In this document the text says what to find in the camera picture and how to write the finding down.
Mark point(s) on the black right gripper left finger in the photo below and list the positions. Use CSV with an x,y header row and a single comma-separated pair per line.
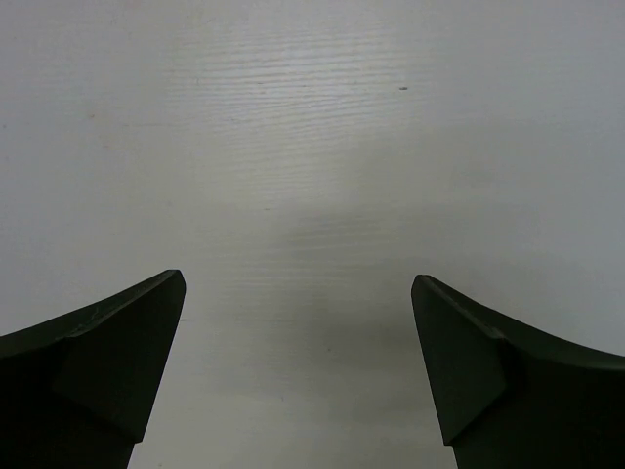
x,y
77,391

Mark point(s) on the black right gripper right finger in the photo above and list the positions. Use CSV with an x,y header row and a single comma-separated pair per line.
x,y
508,395

